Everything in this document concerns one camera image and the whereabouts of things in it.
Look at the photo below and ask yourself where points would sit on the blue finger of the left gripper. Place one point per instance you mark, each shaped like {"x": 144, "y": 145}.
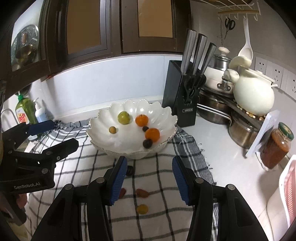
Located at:
{"x": 22, "y": 131}

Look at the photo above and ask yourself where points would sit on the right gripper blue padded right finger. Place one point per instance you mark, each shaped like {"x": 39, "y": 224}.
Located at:
{"x": 236, "y": 220}

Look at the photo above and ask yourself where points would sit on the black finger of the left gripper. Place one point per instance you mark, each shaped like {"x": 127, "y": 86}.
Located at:
{"x": 60, "y": 149}

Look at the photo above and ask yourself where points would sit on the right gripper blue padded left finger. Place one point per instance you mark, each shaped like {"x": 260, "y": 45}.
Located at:
{"x": 62, "y": 221}

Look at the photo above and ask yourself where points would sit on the red date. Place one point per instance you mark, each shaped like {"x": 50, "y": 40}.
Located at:
{"x": 122, "y": 193}
{"x": 141, "y": 193}

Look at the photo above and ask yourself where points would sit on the yellow longan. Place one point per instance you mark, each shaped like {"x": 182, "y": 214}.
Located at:
{"x": 142, "y": 209}
{"x": 112, "y": 130}

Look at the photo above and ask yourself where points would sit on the dark plum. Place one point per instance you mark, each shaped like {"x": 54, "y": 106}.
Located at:
{"x": 130, "y": 171}
{"x": 147, "y": 143}

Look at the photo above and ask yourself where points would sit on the green apple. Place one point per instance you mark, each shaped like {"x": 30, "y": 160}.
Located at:
{"x": 123, "y": 118}

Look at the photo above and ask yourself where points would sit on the dark grape front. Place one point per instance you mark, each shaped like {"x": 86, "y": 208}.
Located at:
{"x": 145, "y": 128}

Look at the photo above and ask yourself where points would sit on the orange tangerine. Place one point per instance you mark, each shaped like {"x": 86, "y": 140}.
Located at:
{"x": 152, "y": 134}
{"x": 142, "y": 120}

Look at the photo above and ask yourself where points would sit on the green dish soap bottle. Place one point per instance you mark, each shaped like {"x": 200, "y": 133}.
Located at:
{"x": 25, "y": 110}

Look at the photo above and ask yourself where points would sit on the white plastic tub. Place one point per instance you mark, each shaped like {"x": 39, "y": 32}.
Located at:
{"x": 276, "y": 212}

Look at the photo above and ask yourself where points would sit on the pink colander basket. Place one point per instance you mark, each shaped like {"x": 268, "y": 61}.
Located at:
{"x": 289, "y": 190}

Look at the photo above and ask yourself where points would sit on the black white checked cloth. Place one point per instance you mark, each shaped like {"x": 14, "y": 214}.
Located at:
{"x": 168, "y": 217}

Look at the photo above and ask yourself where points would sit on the glass jar brown sauce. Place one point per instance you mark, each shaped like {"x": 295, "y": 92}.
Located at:
{"x": 277, "y": 145}

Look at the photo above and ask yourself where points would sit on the steel pot lower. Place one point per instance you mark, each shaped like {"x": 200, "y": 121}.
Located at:
{"x": 241, "y": 131}

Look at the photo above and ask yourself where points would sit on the white scalloped bowl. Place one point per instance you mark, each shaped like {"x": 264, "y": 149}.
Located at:
{"x": 127, "y": 141}

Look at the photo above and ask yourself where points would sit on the white pot rack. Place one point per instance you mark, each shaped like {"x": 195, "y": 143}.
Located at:
{"x": 264, "y": 132}

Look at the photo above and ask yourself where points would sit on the steel pan under rack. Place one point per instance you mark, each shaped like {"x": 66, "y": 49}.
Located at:
{"x": 212, "y": 109}

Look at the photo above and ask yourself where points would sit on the white ceramic pot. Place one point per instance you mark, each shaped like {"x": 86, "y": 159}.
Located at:
{"x": 254, "y": 91}

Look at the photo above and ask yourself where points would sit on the white lidded steel pot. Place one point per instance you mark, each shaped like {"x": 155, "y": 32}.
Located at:
{"x": 215, "y": 70}

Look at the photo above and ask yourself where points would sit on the black knife block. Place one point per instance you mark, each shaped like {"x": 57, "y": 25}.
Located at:
{"x": 185, "y": 78}

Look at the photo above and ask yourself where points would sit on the white ladle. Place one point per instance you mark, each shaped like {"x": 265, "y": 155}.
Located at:
{"x": 246, "y": 50}

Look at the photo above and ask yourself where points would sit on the hanging scissors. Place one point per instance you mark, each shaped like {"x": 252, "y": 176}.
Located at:
{"x": 229, "y": 25}

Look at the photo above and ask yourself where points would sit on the hanging cutting board rack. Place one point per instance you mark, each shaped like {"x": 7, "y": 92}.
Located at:
{"x": 232, "y": 8}

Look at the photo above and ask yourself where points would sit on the brown window frame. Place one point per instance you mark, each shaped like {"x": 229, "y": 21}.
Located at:
{"x": 42, "y": 38}

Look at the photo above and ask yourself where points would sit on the wall power sockets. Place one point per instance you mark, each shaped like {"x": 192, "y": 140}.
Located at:
{"x": 284, "y": 79}

